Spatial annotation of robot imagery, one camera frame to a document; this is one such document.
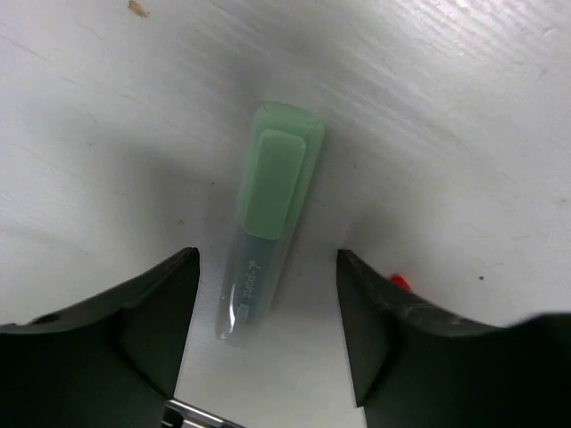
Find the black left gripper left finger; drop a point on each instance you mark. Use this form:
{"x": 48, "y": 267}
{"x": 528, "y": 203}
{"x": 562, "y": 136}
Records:
{"x": 111, "y": 360}

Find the green capped highlighter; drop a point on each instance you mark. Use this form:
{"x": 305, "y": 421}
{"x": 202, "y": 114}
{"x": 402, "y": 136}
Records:
{"x": 282, "y": 155}

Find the red ink pen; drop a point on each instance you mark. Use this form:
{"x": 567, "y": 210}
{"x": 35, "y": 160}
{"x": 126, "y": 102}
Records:
{"x": 400, "y": 281}

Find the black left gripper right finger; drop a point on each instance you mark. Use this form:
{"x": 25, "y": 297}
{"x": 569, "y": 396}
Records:
{"x": 414, "y": 364}

